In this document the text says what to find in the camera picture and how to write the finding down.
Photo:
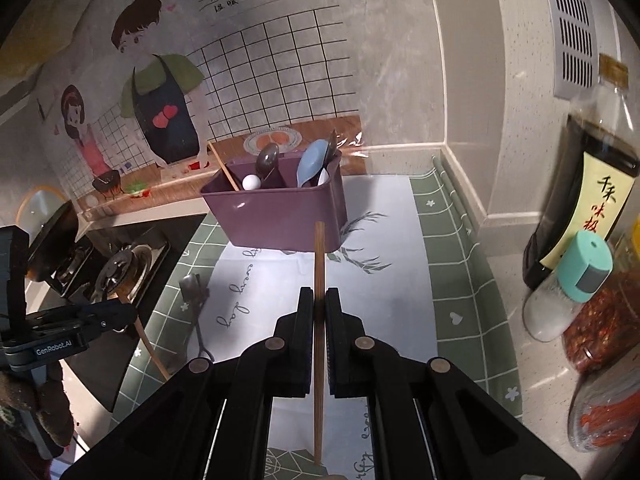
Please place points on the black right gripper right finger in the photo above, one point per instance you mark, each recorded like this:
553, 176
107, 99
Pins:
346, 380

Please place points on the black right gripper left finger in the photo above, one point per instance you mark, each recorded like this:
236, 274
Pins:
293, 361

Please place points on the wooden chopstick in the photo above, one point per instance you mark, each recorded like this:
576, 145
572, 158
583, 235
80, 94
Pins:
223, 167
319, 344

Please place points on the brown wooden spoon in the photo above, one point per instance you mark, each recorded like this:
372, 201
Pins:
149, 348

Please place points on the green white printed table mat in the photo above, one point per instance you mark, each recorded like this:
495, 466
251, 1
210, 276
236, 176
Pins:
442, 382

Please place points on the black shovel-shaped spoon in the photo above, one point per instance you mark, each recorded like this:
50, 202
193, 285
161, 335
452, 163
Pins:
194, 295

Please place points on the black gas stove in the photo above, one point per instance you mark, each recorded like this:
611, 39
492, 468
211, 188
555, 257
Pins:
131, 263

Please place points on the purple plastic utensil caddy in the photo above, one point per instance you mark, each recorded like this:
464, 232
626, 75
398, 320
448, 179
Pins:
280, 218

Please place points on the white ceramic spoon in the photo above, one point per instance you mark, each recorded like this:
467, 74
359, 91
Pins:
251, 182

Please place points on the blue plastic spoon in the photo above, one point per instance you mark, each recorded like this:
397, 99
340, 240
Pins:
311, 162

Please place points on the teal-capped seasoning shaker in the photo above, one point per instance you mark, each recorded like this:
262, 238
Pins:
580, 273

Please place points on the chili flakes jar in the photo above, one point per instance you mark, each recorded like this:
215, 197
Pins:
608, 324

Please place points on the dried chili bag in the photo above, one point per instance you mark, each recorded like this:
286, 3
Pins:
605, 410

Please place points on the dark soy sauce bottle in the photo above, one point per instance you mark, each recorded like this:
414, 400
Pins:
598, 166

